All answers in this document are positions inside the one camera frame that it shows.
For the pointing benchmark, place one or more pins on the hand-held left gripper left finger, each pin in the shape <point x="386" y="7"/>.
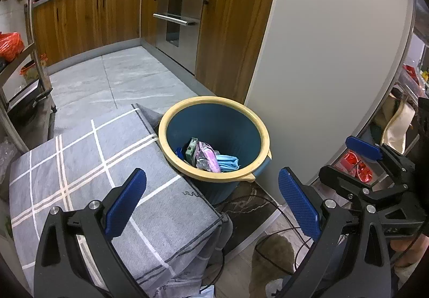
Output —
<point x="125" y="204"/>

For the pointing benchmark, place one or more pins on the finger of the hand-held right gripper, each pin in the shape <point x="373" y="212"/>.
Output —
<point x="363" y="148"/>
<point x="338" y="177"/>

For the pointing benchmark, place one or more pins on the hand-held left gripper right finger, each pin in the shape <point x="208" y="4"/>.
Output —
<point x="300" y="204"/>

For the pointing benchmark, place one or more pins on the blue face mask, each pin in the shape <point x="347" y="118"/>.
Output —
<point x="229" y="162"/>

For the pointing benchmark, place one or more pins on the green packet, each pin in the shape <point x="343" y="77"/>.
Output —
<point x="191" y="150"/>

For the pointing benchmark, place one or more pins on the pink plastic pack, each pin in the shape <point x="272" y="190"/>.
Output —
<point x="209" y="157"/>

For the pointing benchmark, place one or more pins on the blue bucket with yellow rim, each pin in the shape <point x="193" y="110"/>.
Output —
<point x="214" y="123"/>

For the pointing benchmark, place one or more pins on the person's right hand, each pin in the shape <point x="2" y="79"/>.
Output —
<point x="407" y="251"/>

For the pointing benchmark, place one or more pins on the red packet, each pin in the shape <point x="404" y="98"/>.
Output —
<point x="363" y="174"/>

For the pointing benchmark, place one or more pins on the cream tote bag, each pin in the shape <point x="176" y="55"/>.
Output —
<point x="398" y="127"/>

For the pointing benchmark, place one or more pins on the brown fuzzy slipper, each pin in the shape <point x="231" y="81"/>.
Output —
<point x="273" y="254"/>

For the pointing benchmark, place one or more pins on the grey checked blanket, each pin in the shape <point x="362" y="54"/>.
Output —
<point x="83" y="157"/>

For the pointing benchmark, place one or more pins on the clear plastic bag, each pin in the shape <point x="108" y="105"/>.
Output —
<point x="8" y="160"/>

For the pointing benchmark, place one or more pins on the black frying pan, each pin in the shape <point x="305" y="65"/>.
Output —
<point x="23" y="107"/>

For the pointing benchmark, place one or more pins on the yellow food packet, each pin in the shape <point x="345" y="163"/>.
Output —
<point x="32" y="72"/>

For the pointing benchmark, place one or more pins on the metal shelf rack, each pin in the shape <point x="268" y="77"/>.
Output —
<point x="37" y="63"/>

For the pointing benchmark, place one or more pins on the stainless steel oven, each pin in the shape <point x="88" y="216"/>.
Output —
<point x="177" y="23"/>

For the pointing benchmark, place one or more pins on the wooden kitchen cabinets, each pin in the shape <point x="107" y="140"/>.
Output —
<point x="83" y="16"/>

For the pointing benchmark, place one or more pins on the red plastic bag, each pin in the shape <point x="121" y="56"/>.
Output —
<point x="11" y="45"/>

